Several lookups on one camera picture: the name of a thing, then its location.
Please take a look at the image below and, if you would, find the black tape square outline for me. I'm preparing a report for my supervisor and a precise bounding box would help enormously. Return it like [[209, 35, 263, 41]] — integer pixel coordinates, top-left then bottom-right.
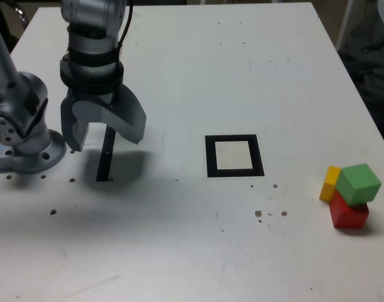
[[204, 133, 266, 179]]

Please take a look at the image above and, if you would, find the red cube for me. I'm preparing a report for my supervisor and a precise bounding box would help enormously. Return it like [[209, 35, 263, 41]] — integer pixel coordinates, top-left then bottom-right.
[[329, 191, 370, 230]]

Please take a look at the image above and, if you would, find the green cube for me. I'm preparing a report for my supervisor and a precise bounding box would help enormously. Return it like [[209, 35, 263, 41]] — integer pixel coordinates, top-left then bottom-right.
[[335, 163, 382, 208]]

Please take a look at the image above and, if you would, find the yellow cube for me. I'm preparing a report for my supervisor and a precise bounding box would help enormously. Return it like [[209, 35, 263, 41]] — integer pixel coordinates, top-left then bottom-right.
[[319, 165, 342, 203]]

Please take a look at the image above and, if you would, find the white frame post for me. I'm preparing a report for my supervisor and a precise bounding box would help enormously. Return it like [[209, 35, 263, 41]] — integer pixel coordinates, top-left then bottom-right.
[[335, 0, 353, 52]]

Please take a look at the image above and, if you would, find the black tape strip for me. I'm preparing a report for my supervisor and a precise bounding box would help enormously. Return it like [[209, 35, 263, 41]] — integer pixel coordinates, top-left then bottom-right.
[[96, 125, 118, 182]]

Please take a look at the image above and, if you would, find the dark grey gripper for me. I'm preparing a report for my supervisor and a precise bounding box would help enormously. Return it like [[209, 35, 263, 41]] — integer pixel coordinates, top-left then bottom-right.
[[60, 83, 148, 153]]

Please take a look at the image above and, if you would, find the chrome metal tube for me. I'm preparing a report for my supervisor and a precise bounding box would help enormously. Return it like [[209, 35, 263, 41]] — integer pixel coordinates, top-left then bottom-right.
[[14, 5, 30, 25]]

